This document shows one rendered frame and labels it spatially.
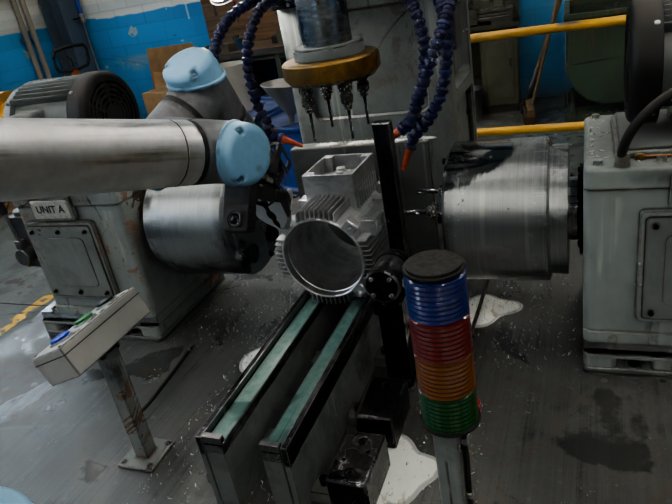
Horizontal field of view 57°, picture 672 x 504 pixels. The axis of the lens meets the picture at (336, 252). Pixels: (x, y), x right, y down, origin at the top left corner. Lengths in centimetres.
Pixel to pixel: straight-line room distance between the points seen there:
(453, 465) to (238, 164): 41
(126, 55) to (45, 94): 662
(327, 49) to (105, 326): 58
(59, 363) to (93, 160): 40
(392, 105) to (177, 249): 54
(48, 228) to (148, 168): 79
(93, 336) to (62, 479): 30
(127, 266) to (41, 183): 77
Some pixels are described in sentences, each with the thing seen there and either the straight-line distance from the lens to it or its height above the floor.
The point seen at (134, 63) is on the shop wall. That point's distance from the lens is 801.
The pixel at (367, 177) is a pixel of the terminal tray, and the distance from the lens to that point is 118.
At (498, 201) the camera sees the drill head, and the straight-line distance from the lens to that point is 103.
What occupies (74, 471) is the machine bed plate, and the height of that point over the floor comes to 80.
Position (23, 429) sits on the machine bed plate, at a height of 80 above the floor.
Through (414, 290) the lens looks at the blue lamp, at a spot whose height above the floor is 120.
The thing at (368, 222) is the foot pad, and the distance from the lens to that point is 108.
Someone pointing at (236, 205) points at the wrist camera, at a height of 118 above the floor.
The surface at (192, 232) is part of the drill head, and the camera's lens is 125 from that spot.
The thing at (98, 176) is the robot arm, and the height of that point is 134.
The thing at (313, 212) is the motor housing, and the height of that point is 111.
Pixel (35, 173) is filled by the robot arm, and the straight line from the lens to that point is 62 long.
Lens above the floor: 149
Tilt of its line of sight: 25 degrees down
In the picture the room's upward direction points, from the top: 11 degrees counter-clockwise
